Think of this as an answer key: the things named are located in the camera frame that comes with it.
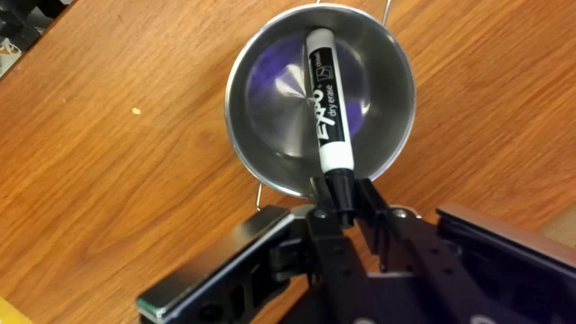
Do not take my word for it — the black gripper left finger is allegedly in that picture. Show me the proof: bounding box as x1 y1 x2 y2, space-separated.
135 177 368 324

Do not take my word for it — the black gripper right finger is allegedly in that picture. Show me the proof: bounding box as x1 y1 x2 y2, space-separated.
359 179 576 324

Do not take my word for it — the black white dry-erase marker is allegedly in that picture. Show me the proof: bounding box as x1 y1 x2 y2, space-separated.
301 26 360 229

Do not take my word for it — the silver metal pot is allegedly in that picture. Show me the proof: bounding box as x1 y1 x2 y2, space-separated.
224 0 420 213

